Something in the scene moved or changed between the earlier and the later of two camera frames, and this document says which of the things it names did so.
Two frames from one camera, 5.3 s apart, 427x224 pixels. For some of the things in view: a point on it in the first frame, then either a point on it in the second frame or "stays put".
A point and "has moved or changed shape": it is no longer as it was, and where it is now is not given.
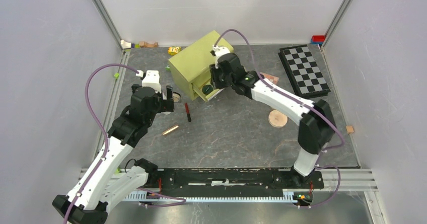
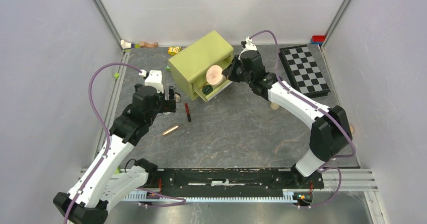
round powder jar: (176, 96) stays put
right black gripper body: (221, 80) -> (236, 73)
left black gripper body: (161, 104) stays put
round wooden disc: (277, 119) has moved or changed shape
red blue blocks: (317, 39) stays put
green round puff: (207, 89) stays put
